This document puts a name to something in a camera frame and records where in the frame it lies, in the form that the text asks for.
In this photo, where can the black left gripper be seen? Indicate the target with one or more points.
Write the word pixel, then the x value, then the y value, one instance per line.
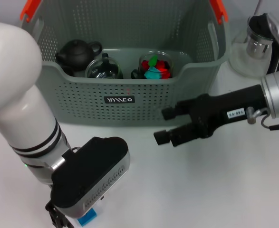
pixel 50 206

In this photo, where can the black clay teapot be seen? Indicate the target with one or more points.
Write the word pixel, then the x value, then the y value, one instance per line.
pixel 77 53

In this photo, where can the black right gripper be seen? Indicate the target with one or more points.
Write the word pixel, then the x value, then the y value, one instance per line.
pixel 224 107

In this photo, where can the grey perforated storage basket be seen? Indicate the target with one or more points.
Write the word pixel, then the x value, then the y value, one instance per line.
pixel 153 107

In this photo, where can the red sloped toy brick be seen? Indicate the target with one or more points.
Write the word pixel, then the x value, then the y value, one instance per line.
pixel 164 74

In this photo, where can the blue square toy brick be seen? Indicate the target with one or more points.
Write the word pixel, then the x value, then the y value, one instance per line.
pixel 88 218

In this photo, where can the teal square toy brick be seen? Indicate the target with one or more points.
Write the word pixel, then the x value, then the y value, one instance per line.
pixel 151 74

